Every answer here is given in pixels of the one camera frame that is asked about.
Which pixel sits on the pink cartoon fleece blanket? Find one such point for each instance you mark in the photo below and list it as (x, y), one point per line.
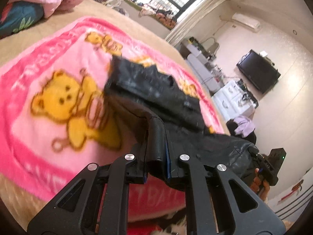
(73, 107)

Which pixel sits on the white right curtain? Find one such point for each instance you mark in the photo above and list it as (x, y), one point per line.
(190, 18)

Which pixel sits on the pile of clothes on sill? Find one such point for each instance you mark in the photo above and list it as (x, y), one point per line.
(165, 17)

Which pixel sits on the white wall air conditioner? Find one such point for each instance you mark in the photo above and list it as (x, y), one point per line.
(247, 22)

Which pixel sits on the black leather jacket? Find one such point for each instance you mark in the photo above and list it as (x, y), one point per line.
(170, 123)

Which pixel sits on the white drawer cabinet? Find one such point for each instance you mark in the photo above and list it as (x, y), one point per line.
(232, 101)

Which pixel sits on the lilac garment on chair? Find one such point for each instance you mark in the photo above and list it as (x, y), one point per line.
(245, 126)

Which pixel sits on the grey white low desk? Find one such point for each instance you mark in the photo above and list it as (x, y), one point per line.
(201, 65)

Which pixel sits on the person's right hand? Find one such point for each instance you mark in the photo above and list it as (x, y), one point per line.
(260, 187)

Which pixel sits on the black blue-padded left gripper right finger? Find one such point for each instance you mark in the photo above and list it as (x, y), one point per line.
(215, 173)

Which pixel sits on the black device with green light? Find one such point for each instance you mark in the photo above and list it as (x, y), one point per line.
(276, 158)

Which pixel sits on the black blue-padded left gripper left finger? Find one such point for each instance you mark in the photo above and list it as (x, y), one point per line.
(95, 201)

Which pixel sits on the black wall television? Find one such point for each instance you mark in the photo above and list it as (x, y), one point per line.
(259, 71)

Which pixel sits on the dark blue patterned pillow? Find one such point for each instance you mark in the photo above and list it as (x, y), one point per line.
(18, 16)

